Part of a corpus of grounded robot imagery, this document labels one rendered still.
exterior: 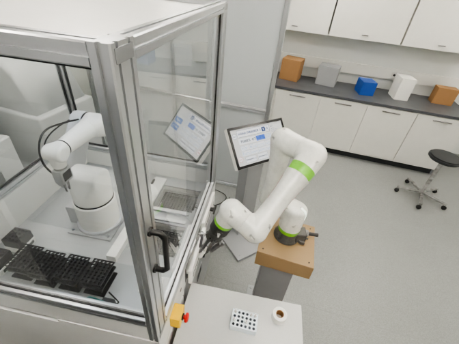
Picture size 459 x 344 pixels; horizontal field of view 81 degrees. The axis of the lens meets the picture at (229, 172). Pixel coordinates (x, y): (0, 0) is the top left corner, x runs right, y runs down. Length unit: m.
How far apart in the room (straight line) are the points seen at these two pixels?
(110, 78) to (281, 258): 1.30
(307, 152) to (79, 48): 0.95
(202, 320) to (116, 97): 1.17
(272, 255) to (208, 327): 0.48
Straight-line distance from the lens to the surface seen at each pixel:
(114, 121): 0.52
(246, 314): 1.47
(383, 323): 2.69
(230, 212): 1.13
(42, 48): 0.55
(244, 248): 2.62
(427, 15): 4.33
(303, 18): 4.14
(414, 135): 4.41
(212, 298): 1.50
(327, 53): 4.57
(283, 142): 1.27
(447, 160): 3.87
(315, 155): 1.21
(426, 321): 2.91
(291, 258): 1.58
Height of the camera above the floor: 2.09
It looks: 36 degrees down
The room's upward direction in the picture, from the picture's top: 6 degrees clockwise
